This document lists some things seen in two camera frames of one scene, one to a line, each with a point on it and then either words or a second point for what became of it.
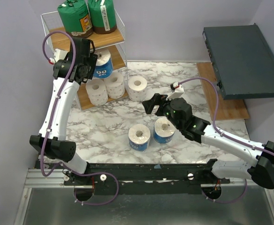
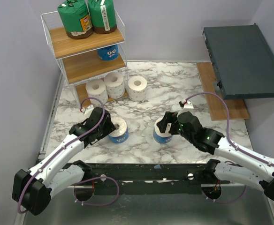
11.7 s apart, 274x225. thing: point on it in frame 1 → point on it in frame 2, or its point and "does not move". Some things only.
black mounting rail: [151, 179] does not move
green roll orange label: [76, 18] does not move
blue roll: [139, 137] → [120, 135]
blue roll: [103, 66] → [109, 53]
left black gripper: [92, 60] → [109, 127]
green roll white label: [103, 16] does not move
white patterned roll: [115, 86] does not move
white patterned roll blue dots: [97, 91] does not move
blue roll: [163, 130] does not move
